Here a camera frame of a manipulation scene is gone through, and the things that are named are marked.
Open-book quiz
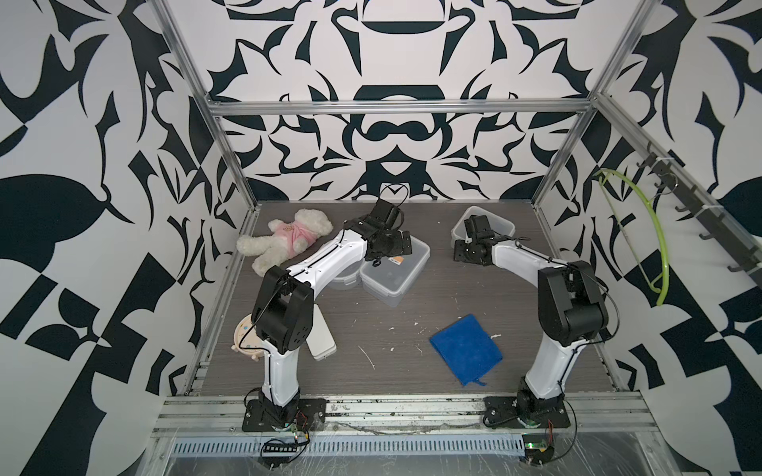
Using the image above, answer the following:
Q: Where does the aluminium frame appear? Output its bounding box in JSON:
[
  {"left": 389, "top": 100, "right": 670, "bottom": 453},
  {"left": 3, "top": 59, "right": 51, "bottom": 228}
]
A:
[{"left": 159, "top": 1, "right": 761, "bottom": 475}]

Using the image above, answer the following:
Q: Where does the blue cleaning cloth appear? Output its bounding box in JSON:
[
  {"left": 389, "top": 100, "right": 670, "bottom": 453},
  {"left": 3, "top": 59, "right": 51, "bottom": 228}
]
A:
[{"left": 430, "top": 315, "right": 503, "bottom": 387}]

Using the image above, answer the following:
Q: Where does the white teddy bear pink shirt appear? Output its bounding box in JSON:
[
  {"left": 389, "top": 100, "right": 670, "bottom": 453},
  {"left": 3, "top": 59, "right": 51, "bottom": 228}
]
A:
[{"left": 236, "top": 208, "right": 333, "bottom": 278}]

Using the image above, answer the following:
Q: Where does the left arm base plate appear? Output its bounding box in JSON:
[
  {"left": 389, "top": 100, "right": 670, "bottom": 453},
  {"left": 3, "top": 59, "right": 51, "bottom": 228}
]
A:
[{"left": 241, "top": 396, "right": 327, "bottom": 432}]

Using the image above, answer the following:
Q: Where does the pink round alarm clock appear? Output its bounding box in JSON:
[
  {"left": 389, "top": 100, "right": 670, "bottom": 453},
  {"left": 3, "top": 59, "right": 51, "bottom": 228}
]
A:
[{"left": 231, "top": 315, "right": 265, "bottom": 361}]

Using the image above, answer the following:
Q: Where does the green clothes hanger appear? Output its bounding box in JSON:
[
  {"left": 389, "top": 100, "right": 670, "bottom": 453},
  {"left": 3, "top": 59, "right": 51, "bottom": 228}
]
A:
[{"left": 593, "top": 168, "right": 672, "bottom": 307}]

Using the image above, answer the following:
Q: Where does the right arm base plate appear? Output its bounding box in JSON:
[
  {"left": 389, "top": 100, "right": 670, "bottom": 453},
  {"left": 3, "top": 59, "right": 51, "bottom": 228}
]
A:
[{"left": 482, "top": 391, "right": 572, "bottom": 430}]

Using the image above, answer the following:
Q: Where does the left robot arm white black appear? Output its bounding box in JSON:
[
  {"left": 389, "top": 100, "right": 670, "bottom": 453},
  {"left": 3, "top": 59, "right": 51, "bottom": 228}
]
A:
[{"left": 249, "top": 198, "right": 412, "bottom": 422}]

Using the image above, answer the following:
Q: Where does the white rectangular box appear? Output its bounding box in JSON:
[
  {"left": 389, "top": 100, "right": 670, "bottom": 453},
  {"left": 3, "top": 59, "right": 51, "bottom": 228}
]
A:
[{"left": 307, "top": 305, "right": 337, "bottom": 361}]

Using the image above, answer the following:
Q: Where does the clear rectangular lunch box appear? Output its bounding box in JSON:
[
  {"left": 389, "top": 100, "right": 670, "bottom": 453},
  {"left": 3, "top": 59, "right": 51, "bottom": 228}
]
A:
[
  {"left": 359, "top": 237, "right": 431, "bottom": 307},
  {"left": 450, "top": 205, "right": 516, "bottom": 247}
]

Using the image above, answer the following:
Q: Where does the round clear container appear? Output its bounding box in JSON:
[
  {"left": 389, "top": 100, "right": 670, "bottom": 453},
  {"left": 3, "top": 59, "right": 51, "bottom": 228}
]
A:
[{"left": 329, "top": 262, "right": 363, "bottom": 291}]

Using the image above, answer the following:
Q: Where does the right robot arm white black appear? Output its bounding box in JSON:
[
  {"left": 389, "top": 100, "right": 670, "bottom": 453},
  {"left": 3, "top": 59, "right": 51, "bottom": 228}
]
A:
[{"left": 454, "top": 214, "right": 609, "bottom": 412}]

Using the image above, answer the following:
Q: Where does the black wall hook rack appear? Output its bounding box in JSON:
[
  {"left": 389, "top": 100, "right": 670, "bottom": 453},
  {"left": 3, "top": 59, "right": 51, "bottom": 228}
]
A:
[{"left": 638, "top": 141, "right": 761, "bottom": 288}]

